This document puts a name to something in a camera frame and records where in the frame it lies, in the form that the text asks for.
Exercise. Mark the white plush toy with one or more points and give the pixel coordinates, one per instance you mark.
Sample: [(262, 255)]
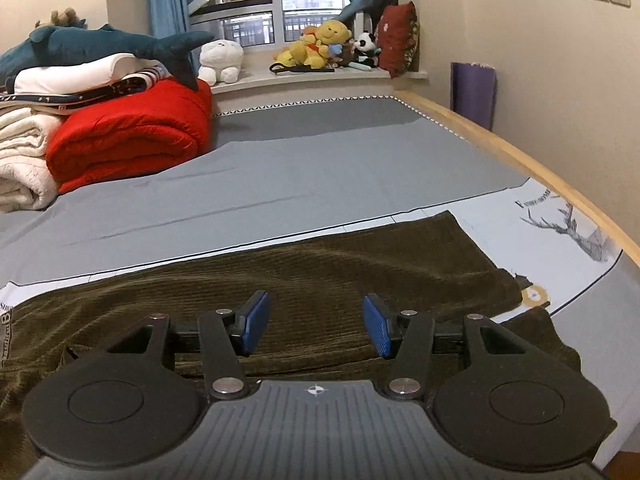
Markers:
[(220, 57)]

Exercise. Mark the wooden bed frame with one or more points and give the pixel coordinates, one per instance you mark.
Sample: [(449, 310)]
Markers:
[(500, 146)]

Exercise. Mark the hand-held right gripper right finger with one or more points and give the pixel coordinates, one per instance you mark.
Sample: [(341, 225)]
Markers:
[(380, 325)]

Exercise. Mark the red cushion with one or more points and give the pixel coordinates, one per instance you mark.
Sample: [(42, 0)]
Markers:
[(397, 35)]

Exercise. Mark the small teal toy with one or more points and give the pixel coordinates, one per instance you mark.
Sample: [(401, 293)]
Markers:
[(361, 65)]

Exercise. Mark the red folded blanket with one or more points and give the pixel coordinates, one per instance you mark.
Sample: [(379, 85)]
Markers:
[(130, 135)]

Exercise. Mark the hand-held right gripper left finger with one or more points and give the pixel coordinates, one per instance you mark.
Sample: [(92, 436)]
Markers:
[(252, 322)]

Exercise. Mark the yellow bear plush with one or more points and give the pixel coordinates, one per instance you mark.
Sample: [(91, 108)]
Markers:
[(332, 35)]

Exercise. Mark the beige plush toy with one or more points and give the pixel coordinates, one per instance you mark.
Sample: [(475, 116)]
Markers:
[(62, 19)]

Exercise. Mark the white folded pillow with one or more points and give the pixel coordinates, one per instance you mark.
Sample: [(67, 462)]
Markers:
[(75, 72)]

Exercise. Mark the purple board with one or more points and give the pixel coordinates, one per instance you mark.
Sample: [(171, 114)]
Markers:
[(472, 95)]

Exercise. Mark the cream folded blanket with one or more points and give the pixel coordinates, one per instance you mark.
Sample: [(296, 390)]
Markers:
[(20, 170)]

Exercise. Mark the navy trimmed folded quilt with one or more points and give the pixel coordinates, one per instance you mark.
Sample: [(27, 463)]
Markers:
[(130, 82)]

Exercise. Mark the orange plush toy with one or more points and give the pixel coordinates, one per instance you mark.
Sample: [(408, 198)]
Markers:
[(310, 39)]

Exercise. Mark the dark grey mattress cover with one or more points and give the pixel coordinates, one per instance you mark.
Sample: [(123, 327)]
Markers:
[(325, 120)]

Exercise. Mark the panda plush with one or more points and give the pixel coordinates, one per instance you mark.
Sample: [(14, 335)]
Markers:
[(366, 44)]

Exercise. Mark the teal shark plush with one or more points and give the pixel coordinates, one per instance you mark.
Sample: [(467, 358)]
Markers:
[(90, 42)]

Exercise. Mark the white window sill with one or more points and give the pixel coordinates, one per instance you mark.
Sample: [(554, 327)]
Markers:
[(310, 80)]

